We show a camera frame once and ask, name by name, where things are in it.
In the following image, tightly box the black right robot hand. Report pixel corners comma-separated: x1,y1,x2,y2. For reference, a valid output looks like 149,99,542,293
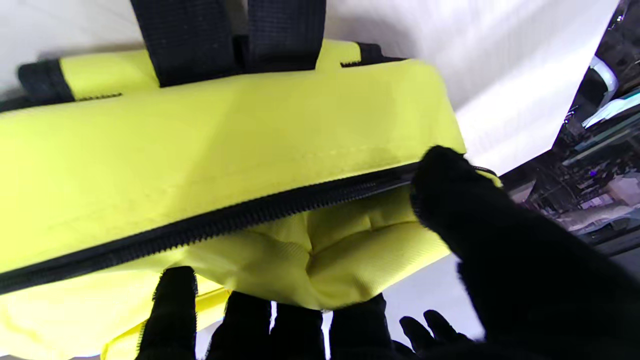
135,145,640,360

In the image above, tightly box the blue and yellow school bag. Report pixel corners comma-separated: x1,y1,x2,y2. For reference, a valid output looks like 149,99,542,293
0,0,502,360

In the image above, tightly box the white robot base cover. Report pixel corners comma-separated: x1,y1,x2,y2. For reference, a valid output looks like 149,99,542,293
581,55,640,129

